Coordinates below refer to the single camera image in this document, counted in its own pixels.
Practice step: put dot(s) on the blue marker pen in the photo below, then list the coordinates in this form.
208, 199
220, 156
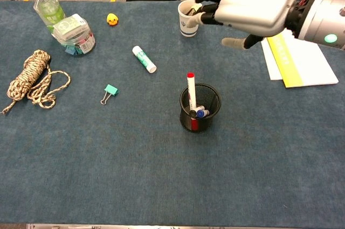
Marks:
200, 113

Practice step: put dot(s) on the blue felt table cloth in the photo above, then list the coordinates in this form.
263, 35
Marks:
134, 159

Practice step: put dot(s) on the black marker pen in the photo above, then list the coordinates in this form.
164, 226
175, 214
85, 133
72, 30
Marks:
192, 113

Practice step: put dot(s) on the white green glue stick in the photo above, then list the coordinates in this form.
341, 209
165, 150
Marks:
143, 58

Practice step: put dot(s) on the red marker pen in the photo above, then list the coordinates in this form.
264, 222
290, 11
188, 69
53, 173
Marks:
191, 86

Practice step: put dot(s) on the white paper sheet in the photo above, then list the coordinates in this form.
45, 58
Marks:
270, 64

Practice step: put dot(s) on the teal binder clip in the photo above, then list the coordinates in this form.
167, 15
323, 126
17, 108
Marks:
111, 89

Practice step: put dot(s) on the clear plastic water bottle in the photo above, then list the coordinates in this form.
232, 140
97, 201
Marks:
48, 10

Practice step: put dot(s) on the binder clips in cup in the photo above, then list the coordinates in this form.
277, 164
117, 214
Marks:
188, 10

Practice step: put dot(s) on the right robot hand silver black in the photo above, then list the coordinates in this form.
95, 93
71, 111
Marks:
256, 5

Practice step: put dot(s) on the white paper cup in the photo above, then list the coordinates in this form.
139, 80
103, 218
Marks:
186, 31

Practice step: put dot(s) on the yellow rubber duck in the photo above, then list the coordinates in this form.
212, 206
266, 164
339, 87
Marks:
112, 19

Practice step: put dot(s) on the clear plastic clip jar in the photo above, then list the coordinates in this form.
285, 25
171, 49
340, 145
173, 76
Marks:
72, 35

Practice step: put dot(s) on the black mesh pen cup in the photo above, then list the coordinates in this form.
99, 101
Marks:
213, 99

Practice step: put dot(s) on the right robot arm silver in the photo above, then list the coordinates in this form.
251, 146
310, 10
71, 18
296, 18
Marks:
318, 19

